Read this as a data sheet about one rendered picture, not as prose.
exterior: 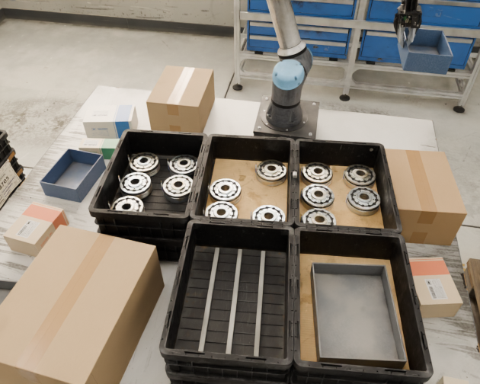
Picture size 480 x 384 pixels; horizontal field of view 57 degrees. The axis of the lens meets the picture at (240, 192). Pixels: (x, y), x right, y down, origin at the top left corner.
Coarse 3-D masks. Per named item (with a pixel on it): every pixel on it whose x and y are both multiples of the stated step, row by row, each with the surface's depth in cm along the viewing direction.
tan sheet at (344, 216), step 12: (300, 168) 156; (336, 168) 156; (372, 168) 156; (300, 180) 152; (336, 180) 152; (300, 192) 147; (336, 192) 147; (300, 204) 143; (336, 204) 143; (300, 216) 140; (336, 216) 140; (348, 216) 140; (360, 216) 140; (372, 216) 140
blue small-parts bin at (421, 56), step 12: (420, 36) 167; (432, 36) 166; (444, 36) 161; (408, 48) 154; (420, 48) 168; (432, 48) 168; (444, 48) 159; (408, 60) 154; (420, 60) 153; (432, 60) 152; (444, 60) 152; (432, 72) 155; (444, 72) 155
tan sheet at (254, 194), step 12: (216, 168) 156; (228, 168) 156; (240, 168) 156; (252, 168) 156; (216, 180) 152; (240, 180) 152; (252, 180) 152; (252, 192) 147; (264, 192) 147; (276, 192) 147; (240, 204) 143; (252, 204) 143; (264, 204) 143; (276, 204) 143; (240, 216) 140
